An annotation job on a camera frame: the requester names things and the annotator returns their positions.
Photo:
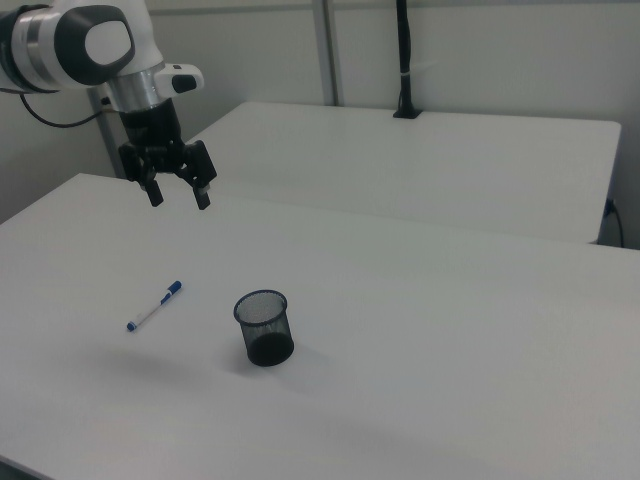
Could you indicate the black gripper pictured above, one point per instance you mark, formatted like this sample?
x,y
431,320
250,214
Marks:
x,y
150,125

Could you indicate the white marker with blue cap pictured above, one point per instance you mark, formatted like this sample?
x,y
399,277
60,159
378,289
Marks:
x,y
153,306

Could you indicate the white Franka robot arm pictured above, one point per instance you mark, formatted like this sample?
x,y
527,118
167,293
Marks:
x,y
75,45

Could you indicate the grey metal column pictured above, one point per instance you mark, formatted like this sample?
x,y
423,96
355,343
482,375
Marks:
x,y
107,145

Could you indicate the black mesh pen cup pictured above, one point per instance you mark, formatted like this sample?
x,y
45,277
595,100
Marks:
x,y
265,330

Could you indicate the grey metal partition post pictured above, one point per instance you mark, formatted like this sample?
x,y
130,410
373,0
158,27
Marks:
x,y
330,50

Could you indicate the black camera stand white band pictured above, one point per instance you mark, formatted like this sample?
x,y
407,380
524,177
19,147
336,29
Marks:
x,y
405,60

